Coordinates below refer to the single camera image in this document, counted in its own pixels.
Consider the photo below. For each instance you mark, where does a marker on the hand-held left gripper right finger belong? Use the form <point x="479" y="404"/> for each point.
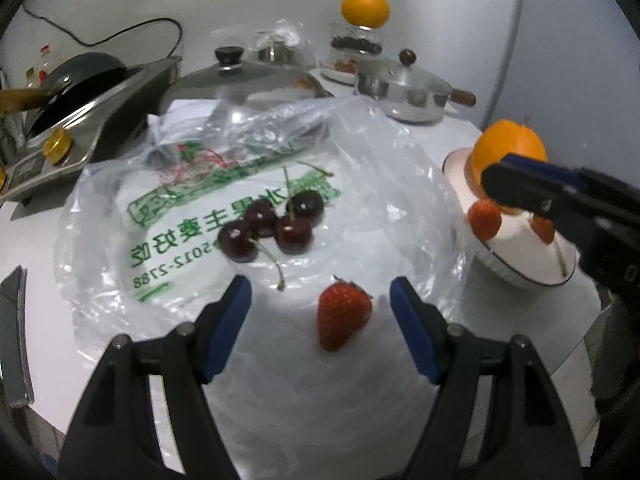
<point x="417" y="330"/>

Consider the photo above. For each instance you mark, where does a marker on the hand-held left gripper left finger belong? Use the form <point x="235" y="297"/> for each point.
<point x="225" y="330"/>

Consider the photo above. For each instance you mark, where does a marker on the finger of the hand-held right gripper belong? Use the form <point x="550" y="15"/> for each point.
<point x="530" y="187"/>

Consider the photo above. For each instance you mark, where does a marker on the red strawberry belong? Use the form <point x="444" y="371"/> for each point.
<point x="484" y="220"/>
<point x="342" y="315"/>
<point x="544" y="232"/>

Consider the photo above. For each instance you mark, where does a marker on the large orange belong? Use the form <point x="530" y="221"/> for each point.
<point x="505" y="142"/>

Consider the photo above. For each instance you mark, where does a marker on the white bowl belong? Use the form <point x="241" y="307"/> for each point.
<point x="515" y="255"/>

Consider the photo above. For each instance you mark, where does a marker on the clear printed plastic bag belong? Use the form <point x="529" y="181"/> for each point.
<point x="375" y="160"/>

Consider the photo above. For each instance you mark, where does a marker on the grey refrigerator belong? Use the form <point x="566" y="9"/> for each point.
<point x="575" y="60"/>

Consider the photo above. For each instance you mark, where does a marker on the small steel pot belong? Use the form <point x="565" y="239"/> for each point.
<point x="400" y="95"/>

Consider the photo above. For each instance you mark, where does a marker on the black metal rack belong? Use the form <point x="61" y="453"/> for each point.
<point x="17" y="335"/>

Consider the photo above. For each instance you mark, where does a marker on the glass jar with fruit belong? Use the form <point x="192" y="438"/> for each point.
<point x="350" y="45"/>

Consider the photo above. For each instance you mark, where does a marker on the steel induction cooker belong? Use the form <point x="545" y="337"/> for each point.
<point x="100" y="125"/>

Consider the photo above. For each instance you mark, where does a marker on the small orange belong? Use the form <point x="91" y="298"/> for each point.
<point x="365" y="7"/>

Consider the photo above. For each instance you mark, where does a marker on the steel pan lid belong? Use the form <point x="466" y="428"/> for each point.
<point x="240" y="85"/>

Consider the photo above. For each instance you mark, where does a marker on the bag of steel cups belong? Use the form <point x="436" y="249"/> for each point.
<point x="275" y="50"/>

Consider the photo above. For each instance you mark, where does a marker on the black wok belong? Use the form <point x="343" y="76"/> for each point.
<point x="85" y="67"/>

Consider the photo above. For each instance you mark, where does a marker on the red cap bottle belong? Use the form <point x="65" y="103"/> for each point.
<point x="45" y="60"/>

